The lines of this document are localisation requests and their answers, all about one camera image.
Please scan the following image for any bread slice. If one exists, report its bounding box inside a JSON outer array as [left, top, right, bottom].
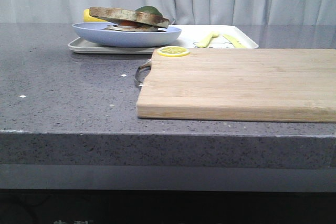
[[103, 25, 163, 33], [89, 7, 170, 28]]

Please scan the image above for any toy fried egg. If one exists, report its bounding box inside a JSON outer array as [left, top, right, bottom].
[[106, 20, 143, 32]]

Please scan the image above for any light blue round plate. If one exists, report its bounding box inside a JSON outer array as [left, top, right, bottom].
[[72, 22, 182, 48]]

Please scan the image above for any white rectangular tray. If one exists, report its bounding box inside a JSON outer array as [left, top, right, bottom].
[[68, 25, 258, 55]]

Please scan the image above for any yellow lemon slice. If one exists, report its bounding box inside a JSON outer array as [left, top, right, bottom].
[[156, 46, 190, 57]]

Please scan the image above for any yellow plastic fork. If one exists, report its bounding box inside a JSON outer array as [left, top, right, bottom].
[[195, 31, 219, 48]]

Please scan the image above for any yellow plastic knife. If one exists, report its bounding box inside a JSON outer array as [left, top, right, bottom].
[[223, 34, 246, 48]]

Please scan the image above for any green lime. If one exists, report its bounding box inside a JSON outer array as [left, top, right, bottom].
[[135, 6, 163, 17]]

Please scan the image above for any front yellow lemon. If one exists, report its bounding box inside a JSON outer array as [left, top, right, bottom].
[[83, 9, 106, 22]]

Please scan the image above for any wooden cutting board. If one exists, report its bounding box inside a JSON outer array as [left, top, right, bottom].
[[136, 48, 335, 123]]

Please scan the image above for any metal cutting board handle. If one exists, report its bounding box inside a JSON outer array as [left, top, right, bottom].
[[134, 60, 151, 88]]

